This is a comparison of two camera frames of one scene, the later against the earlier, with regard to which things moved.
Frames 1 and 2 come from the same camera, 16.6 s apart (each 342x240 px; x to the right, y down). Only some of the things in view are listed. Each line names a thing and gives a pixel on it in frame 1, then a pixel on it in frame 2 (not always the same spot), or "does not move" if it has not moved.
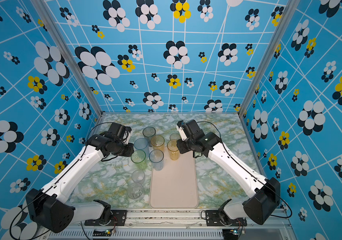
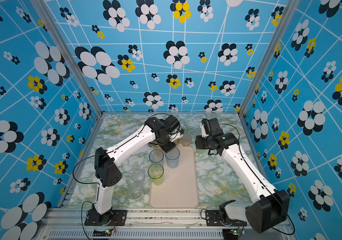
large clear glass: x=136 y=190 does not move
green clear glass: x=138 y=157 to x=155 y=172
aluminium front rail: x=177 y=225 does not move
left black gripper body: x=123 y=149 to x=167 y=144
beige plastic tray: x=175 y=186 does not move
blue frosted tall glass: x=142 y=144 to x=172 y=157
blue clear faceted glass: x=156 y=156 does not move
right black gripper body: x=186 y=146 to x=204 y=143
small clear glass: x=138 y=176 does not move
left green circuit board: x=102 y=232 does not move
